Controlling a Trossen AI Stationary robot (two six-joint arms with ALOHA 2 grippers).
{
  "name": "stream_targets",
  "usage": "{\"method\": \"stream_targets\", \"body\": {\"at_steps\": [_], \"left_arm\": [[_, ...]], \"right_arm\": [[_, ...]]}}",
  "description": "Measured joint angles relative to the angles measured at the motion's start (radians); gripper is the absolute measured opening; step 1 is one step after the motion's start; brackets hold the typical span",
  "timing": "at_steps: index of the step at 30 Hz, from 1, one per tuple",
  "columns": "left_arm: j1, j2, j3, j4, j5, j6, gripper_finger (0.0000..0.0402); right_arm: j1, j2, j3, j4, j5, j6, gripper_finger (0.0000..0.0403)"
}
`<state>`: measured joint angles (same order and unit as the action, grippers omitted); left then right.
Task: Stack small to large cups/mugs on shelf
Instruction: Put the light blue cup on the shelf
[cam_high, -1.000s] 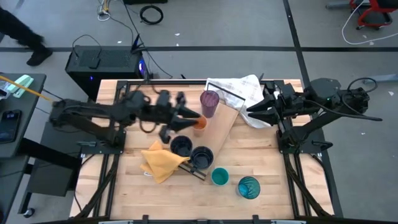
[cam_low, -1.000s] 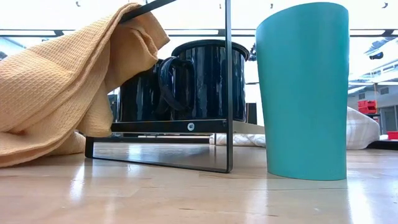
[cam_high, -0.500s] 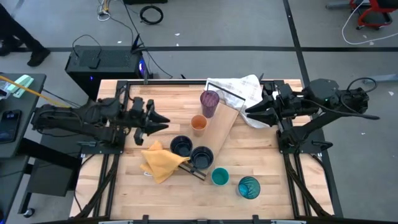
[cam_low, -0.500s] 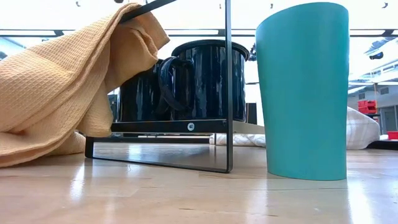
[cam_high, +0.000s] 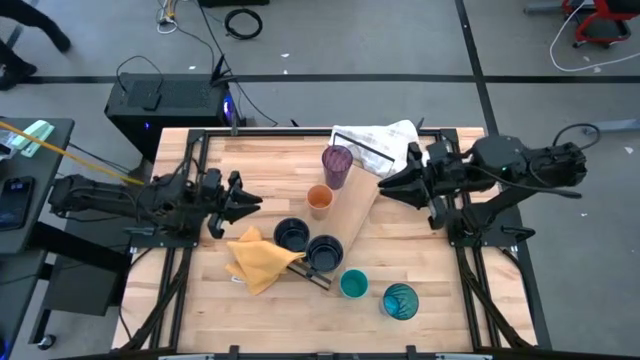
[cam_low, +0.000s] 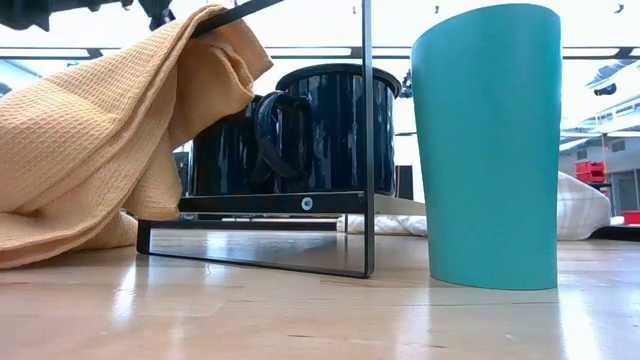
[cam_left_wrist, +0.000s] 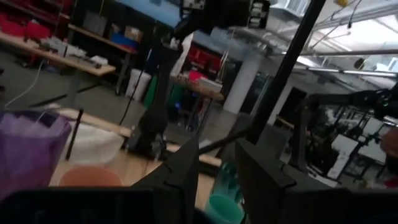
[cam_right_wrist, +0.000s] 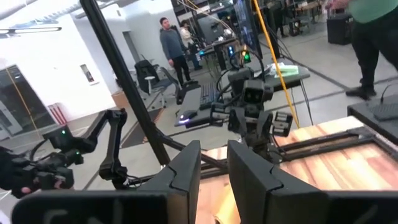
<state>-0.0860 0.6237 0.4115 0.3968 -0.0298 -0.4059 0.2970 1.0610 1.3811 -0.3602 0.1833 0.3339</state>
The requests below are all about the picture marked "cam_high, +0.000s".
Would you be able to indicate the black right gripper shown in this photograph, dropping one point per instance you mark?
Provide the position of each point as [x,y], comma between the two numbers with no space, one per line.
[445,170]

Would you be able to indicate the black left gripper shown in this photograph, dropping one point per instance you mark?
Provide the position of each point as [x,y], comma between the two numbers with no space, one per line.
[212,187]

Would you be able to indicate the small dark blue mug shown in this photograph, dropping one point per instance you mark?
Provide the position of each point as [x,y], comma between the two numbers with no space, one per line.
[291,234]

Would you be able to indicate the clear purple faceted tumbler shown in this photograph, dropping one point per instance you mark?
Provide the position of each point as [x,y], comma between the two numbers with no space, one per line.
[337,162]

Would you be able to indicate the orange cup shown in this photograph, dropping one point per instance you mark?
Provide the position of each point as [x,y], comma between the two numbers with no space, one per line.
[320,197]

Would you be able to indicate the large dark blue speckled mug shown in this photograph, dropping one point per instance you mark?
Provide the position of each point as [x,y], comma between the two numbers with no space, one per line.
[324,252]

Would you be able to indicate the opaque teal cup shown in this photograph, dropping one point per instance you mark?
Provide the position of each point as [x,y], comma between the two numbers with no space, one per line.
[354,283]

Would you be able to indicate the clear teal faceted tumbler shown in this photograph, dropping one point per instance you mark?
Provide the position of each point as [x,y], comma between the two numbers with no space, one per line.
[400,301]

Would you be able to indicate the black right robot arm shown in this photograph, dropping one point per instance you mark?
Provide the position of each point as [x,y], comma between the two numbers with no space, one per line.
[525,165]

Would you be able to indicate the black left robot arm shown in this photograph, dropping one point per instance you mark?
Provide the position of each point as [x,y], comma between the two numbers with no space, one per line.
[100,197]

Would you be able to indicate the white cloth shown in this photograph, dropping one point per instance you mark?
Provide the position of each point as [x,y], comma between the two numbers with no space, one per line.
[370,140]

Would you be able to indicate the yellow waffle cloth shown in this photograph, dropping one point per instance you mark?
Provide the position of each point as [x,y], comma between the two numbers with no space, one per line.
[260,260]

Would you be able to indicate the black computer tower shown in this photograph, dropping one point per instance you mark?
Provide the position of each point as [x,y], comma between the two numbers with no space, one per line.
[175,95]

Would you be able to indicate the black antennas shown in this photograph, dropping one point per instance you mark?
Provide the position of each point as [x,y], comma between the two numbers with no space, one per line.
[218,70]

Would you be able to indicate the small black box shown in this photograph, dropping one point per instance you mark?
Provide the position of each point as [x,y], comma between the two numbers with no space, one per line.
[151,101]

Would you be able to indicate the black desk base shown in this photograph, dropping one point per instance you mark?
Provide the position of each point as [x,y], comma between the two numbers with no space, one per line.
[80,285]

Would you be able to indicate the grey floor bar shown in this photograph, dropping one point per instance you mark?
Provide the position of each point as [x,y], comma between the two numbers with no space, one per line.
[610,126]

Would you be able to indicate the mint green stapler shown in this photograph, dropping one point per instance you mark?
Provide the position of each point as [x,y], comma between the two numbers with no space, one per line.
[32,137]

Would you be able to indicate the black side desk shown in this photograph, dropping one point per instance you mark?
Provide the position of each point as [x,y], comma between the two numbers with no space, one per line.
[25,165]

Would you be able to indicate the black smartphone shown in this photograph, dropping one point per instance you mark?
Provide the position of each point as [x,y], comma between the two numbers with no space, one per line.
[15,202]

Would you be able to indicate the black caster wheel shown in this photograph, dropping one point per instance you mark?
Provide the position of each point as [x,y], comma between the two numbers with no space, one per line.
[46,342]

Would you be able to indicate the clear plastic bag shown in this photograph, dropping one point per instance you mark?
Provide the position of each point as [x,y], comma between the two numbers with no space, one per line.
[5,145]

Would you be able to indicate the person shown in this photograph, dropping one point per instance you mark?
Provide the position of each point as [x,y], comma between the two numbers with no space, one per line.
[20,10]

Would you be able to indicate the wooden shelf with black frame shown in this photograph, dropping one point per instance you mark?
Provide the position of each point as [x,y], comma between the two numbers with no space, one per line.
[350,205]

